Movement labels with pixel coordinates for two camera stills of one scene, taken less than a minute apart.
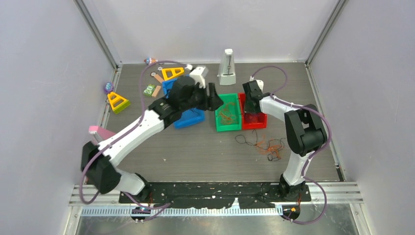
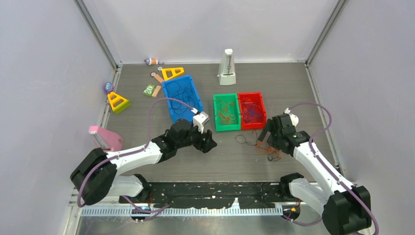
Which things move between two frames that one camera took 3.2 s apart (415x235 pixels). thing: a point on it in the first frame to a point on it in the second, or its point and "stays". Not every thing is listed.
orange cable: (264, 147) stays
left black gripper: (211, 102) to (207, 137)
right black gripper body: (247, 108) to (274, 140)
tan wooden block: (156, 91) stays
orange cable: (227, 116) stays
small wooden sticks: (157, 77) stays
